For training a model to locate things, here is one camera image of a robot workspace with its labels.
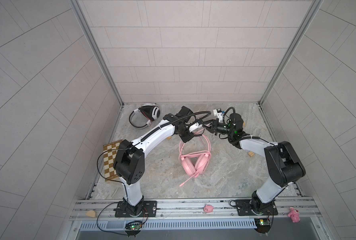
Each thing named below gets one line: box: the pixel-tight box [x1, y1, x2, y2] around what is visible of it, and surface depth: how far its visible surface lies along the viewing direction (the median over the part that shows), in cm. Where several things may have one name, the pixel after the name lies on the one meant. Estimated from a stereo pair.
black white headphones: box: [129, 103, 161, 129], surface depth 105 cm
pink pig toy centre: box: [203, 204, 214, 213], surface depth 72 cm
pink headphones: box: [178, 128, 212, 187], surface depth 74 cm
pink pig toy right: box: [287, 207, 301, 223], surface depth 69 cm
